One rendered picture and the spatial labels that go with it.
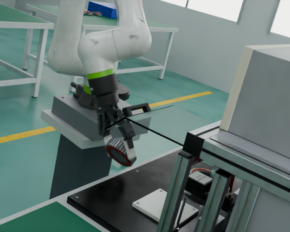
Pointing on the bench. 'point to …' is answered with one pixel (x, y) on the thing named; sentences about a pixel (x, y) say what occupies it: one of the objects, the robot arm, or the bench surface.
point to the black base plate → (85, 203)
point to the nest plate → (152, 211)
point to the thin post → (180, 214)
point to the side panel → (264, 212)
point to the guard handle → (136, 108)
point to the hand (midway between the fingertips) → (120, 151)
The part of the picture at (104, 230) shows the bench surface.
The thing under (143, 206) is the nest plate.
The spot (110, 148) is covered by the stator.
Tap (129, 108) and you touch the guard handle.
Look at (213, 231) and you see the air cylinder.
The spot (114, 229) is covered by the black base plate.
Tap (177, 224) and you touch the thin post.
